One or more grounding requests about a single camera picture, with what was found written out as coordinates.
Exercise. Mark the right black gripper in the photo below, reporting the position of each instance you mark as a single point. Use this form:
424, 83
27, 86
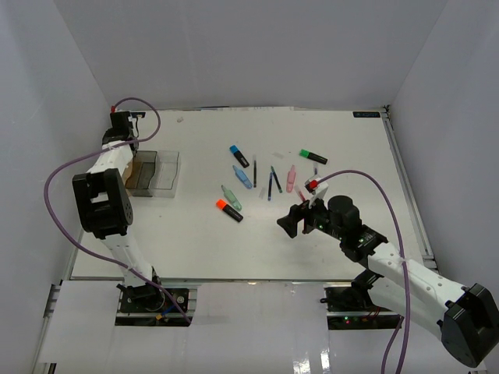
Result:
298, 213

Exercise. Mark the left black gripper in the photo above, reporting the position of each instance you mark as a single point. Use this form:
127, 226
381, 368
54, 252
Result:
108, 132

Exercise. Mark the red pen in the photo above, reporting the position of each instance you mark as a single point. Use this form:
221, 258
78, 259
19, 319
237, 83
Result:
300, 194

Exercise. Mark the pink transparent highlighter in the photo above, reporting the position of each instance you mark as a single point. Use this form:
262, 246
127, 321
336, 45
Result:
291, 179

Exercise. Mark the green cap black highlighter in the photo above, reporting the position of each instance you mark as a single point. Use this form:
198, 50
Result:
313, 156

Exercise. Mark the green transparent highlighter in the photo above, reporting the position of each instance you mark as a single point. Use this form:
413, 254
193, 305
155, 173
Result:
231, 198

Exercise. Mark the black pen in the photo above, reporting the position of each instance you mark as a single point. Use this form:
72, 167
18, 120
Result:
254, 171

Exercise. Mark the orange cap black highlighter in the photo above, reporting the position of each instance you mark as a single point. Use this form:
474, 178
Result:
229, 210

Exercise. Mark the blue cap black highlighter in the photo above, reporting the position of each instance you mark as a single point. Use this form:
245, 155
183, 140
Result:
236, 152

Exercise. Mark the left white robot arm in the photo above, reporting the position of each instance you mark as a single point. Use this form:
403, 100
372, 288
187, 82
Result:
103, 203

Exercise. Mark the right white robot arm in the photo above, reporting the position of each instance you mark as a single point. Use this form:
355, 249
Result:
464, 319

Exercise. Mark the left blue table label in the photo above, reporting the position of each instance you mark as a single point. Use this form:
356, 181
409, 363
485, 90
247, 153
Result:
138, 114

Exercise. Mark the blue table label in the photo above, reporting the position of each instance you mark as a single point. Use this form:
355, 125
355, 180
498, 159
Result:
366, 114
138, 114

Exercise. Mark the blue pen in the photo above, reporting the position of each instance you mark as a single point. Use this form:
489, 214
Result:
269, 190

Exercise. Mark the green pen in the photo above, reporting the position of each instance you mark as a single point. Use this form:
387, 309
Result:
274, 174

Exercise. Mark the brown transparent container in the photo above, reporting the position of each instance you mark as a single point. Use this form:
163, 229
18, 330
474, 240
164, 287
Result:
128, 176

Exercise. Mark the grey transparent container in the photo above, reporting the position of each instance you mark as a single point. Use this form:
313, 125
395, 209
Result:
140, 183

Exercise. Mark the blue transparent highlighter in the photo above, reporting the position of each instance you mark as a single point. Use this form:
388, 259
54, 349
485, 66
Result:
240, 174

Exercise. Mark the right blue table label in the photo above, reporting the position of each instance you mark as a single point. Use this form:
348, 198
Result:
366, 114

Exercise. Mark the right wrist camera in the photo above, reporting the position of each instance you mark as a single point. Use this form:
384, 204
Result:
316, 188

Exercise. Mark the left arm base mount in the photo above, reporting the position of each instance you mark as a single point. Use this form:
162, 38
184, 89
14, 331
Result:
146, 306

